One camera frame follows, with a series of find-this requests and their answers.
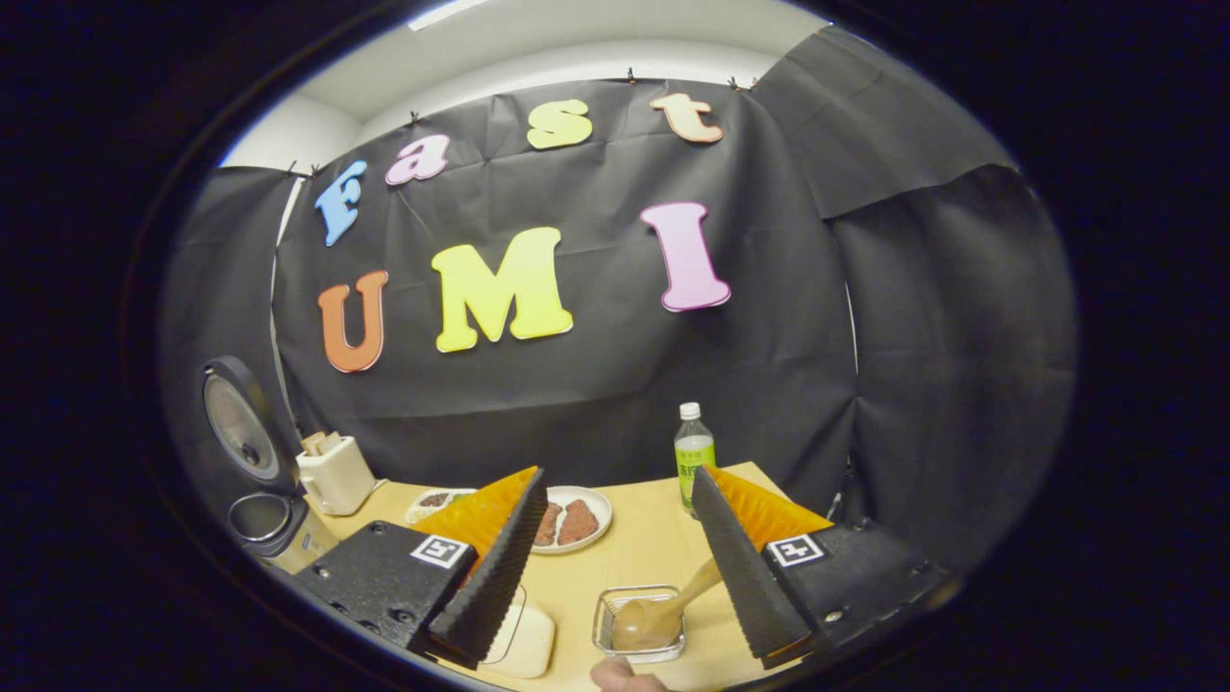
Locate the dark grey rice cooker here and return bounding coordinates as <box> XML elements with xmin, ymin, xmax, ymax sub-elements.
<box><xmin>200</xmin><ymin>356</ymin><xmax>339</xmax><ymax>575</ymax></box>

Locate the metal wire chopstick holder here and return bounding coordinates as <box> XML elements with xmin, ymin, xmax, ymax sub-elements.
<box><xmin>591</xmin><ymin>584</ymin><xmax>688</xmax><ymax>664</ymax></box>

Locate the white container with wooden sticks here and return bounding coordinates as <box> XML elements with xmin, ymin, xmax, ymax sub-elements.
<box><xmin>296</xmin><ymin>431</ymin><xmax>378</xmax><ymax>517</ymax></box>

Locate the long ceiling light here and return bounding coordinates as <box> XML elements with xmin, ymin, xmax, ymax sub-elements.
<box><xmin>406</xmin><ymin>0</ymin><xmax>491</xmax><ymax>32</ymax></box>

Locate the white divided grain dish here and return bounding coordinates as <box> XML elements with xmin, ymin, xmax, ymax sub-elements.
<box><xmin>406</xmin><ymin>488</ymin><xmax>477</xmax><ymax>525</ymax></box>

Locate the black backdrop cloth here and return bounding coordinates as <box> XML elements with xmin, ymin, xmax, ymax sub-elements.
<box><xmin>159</xmin><ymin>24</ymin><xmax>1077</xmax><ymax>568</ymax></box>

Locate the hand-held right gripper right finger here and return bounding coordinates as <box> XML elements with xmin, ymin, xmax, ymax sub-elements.
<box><xmin>692</xmin><ymin>466</ymin><xmax>962</xmax><ymax>671</ymax></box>

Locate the wooden spoon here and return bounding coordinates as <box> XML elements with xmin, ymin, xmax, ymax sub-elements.
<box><xmin>610</xmin><ymin>556</ymin><xmax>724</xmax><ymax>653</ymax></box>

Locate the green tea bottle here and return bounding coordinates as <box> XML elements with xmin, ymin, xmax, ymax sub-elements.
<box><xmin>674</xmin><ymin>402</ymin><xmax>717</xmax><ymax>515</ymax></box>

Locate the white round plate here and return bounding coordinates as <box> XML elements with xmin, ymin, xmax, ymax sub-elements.
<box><xmin>530</xmin><ymin>485</ymin><xmax>614</xmax><ymax>556</ymax></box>

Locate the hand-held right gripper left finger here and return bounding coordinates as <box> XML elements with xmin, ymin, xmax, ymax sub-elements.
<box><xmin>293</xmin><ymin>466</ymin><xmax>549</xmax><ymax>671</ymax></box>

